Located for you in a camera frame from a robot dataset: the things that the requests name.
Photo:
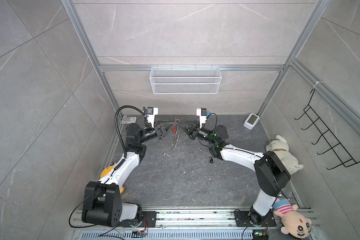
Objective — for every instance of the white wall socket box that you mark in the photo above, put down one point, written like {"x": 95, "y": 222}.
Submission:
{"x": 128, "y": 120}

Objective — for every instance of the white digital timer device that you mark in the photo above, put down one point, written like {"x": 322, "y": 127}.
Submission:
{"x": 251, "y": 121}

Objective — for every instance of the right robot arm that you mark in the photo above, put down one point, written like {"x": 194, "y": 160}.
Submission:
{"x": 271, "y": 174}

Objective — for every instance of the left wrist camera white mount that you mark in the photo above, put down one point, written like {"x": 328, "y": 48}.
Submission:
{"x": 149, "y": 116}

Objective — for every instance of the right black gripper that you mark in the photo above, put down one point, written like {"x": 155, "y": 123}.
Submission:
{"x": 193, "y": 133}

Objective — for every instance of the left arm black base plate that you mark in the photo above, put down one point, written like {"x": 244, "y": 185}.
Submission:
{"x": 145, "y": 219}

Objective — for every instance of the white plush dog toy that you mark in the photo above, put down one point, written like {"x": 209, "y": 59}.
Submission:
{"x": 280, "y": 147}

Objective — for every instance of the beige plush doll striped shirt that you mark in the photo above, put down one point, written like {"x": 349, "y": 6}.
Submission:
{"x": 294, "y": 223}

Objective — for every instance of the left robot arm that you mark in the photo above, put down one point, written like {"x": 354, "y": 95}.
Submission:
{"x": 102, "y": 204}

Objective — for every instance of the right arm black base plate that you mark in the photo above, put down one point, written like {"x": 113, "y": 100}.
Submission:
{"x": 253, "y": 219}

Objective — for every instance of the yellow plush duck toy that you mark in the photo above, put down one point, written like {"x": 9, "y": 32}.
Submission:
{"x": 114, "y": 174}

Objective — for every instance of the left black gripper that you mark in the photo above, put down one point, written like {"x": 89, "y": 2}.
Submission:
{"x": 158, "y": 130}

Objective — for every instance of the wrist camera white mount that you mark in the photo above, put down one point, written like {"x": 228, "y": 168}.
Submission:
{"x": 149, "y": 116}
{"x": 202, "y": 113}

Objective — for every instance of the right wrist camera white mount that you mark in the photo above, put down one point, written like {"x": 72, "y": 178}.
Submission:
{"x": 202, "y": 113}

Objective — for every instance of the black wire hook rack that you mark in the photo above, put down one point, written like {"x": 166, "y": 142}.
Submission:
{"x": 327, "y": 136}

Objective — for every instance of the white wire mesh basket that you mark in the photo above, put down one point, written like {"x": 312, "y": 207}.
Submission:
{"x": 185, "y": 80}

